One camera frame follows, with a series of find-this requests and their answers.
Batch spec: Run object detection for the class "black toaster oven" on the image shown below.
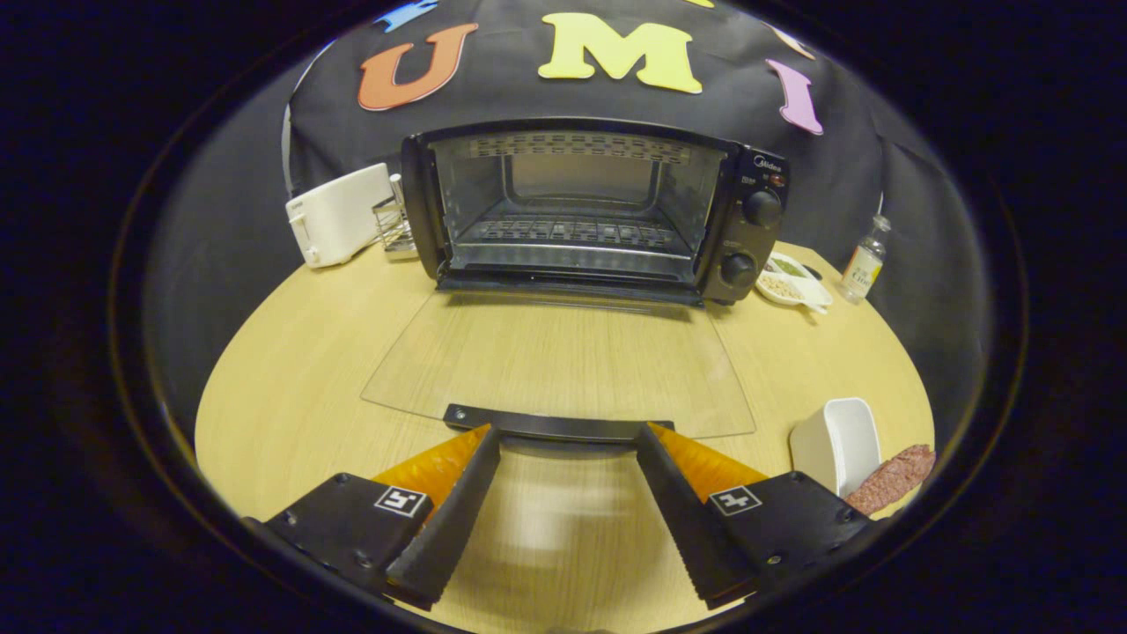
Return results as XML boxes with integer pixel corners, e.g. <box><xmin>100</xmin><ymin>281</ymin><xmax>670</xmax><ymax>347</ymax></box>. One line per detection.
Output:
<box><xmin>361</xmin><ymin>117</ymin><xmax>791</xmax><ymax>444</ymax></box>

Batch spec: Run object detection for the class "white rectangular bowl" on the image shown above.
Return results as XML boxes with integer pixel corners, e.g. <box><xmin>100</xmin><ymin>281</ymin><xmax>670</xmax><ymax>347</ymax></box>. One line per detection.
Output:
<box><xmin>790</xmin><ymin>398</ymin><xmax>881</xmax><ymax>498</ymax></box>

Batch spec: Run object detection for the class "red raw steak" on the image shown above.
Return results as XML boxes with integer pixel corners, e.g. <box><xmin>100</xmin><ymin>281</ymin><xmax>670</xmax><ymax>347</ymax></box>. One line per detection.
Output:
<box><xmin>845</xmin><ymin>445</ymin><xmax>936</xmax><ymax>516</ymax></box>

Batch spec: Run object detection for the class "white divided dish with grains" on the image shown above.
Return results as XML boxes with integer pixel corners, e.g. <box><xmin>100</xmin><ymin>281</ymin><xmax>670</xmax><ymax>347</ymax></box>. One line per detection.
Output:
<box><xmin>755</xmin><ymin>252</ymin><xmax>833</xmax><ymax>315</ymax></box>

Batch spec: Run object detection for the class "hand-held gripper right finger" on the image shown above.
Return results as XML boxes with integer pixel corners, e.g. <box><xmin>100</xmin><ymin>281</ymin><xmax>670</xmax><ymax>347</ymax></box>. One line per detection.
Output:
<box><xmin>636</xmin><ymin>423</ymin><xmax>874</xmax><ymax>610</ymax></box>

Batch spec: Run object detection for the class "white bread toaster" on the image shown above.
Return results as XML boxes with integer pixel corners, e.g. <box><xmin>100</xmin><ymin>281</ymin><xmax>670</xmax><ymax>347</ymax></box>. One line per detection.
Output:
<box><xmin>285</xmin><ymin>163</ymin><xmax>394</xmax><ymax>269</ymax></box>

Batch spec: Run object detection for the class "small clear glass bottle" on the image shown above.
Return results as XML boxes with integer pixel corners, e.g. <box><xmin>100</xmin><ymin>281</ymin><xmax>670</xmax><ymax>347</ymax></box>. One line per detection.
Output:
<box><xmin>836</xmin><ymin>215</ymin><xmax>892</xmax><ymax>305</ymax></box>

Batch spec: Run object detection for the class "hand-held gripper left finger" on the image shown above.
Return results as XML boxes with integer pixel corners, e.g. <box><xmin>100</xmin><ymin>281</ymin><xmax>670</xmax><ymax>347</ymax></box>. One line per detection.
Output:
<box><xmin>262</xmin><ymin>424</ymin><xmax>503</xmax><ymax>611</ymax></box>

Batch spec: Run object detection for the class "small metal wire rack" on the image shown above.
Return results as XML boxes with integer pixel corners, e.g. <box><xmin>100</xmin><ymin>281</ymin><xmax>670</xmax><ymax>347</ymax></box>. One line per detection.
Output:
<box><xmin>372</xmin><ymin>173</ymin><xmax>418</xmax><ymax>260</ymax></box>

